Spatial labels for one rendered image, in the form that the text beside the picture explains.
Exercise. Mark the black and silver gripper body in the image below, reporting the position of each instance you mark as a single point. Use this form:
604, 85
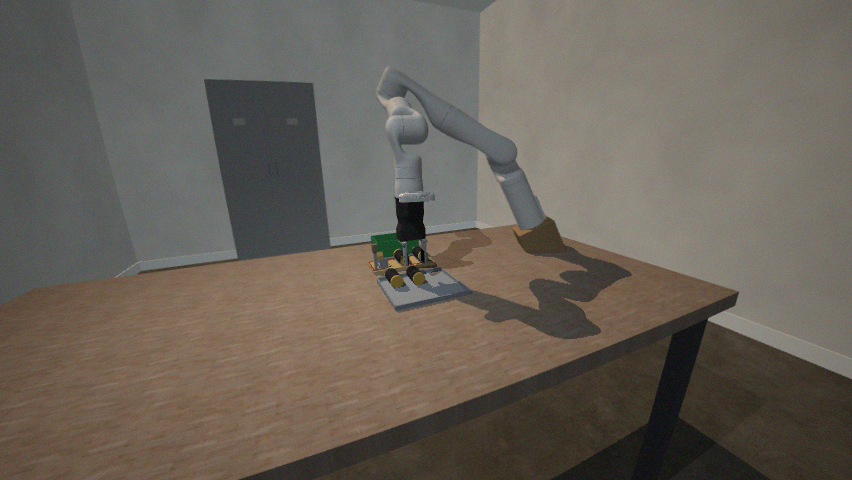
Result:
410, 208

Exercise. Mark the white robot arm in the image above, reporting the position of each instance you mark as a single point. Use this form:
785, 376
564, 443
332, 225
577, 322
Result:
455, 123

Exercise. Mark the green open-top box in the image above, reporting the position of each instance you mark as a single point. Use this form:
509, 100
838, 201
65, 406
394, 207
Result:
388, 243

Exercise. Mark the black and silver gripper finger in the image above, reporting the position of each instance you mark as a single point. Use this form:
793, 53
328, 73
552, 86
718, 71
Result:
423, 250
405, 254

